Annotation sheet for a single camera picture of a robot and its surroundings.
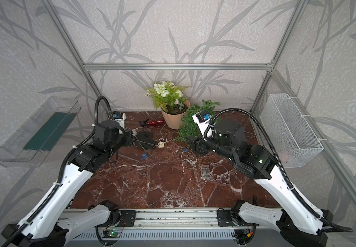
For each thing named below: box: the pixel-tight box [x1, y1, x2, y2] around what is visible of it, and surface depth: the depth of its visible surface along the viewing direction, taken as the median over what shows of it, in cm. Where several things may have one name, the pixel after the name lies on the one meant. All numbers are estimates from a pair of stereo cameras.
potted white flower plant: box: [145, 81, 191, 130], surface depth 95 cm
